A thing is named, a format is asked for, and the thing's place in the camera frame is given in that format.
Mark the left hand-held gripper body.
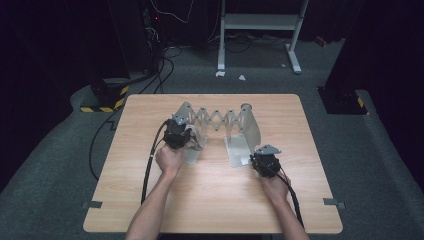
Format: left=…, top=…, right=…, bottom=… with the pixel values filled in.
left=162, top=113, right=193, bottom=150

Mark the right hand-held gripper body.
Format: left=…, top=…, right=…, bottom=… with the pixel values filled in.
left=251, top=143, right=282, bottom=179

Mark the grey expandable metal book stand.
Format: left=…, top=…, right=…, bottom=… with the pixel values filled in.
left=171, top=101, right=262, bottom=169

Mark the person's left hand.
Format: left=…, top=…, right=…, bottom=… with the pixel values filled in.
left=155, top=144, right=185, bottom=178

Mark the person's right hand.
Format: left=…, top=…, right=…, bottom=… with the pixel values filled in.
left=258, top=172, right=292, bottom=205

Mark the grey tape strip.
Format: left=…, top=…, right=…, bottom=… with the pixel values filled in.
left=323, top=197, right=346, bottom=210
left=82, top=200, right=104, bottom=210

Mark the black yellow striped stand base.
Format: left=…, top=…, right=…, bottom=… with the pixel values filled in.
left=317, top=86, right=370, bottom=116
left=79, top=78, right=130, bottom=114

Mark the black equipment rack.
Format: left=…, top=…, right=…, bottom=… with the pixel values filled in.
left=106, top=0, right=162, bottom=75

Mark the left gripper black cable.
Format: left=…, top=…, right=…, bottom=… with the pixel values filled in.
left=140, top=119, right=168, bottom=205

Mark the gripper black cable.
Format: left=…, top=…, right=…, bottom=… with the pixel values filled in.
left=275, top=165, right=305, bottom=230
left=140, top=119, right=168, bottom=205

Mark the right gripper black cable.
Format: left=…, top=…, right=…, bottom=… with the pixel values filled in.
left=275, top=165, right=305, bottom=230

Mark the black floor cable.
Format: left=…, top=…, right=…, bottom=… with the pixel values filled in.
left=88, top=46, right=184, bottom=182

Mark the white hanging cable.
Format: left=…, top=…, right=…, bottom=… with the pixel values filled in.
left=149, top=0, right=196, bottom=25

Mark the white metal stand frame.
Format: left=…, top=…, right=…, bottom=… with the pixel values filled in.
left=217, top=0, right=310, bottom=75

